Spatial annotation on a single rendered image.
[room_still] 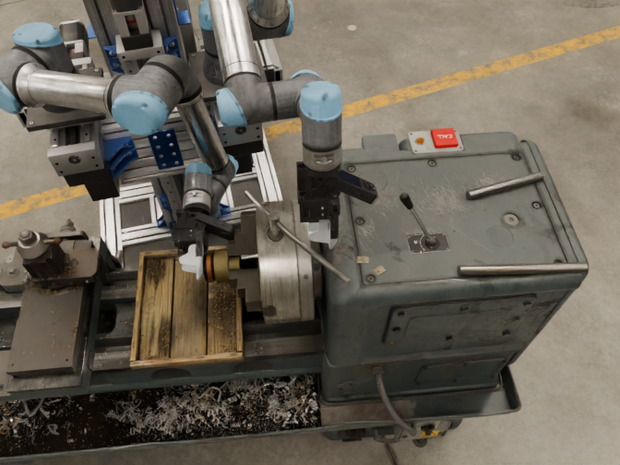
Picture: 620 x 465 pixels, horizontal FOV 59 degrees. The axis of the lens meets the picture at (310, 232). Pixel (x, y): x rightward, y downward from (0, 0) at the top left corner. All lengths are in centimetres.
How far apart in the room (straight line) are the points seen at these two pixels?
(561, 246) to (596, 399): 140
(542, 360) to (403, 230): 150
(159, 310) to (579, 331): 190
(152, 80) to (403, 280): 74
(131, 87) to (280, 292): 59
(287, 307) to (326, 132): 49
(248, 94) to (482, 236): 62
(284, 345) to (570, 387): 147
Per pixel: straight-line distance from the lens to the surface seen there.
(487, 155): 150
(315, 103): 99
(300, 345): 157
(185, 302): 164
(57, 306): 165
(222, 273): 142
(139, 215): 272
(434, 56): 382
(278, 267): 129
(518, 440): 252
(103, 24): 189
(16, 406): 206
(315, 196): 110
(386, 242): 128
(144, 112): 136
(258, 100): 108
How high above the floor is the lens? 232
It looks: 56 degrees down
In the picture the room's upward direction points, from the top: straight up
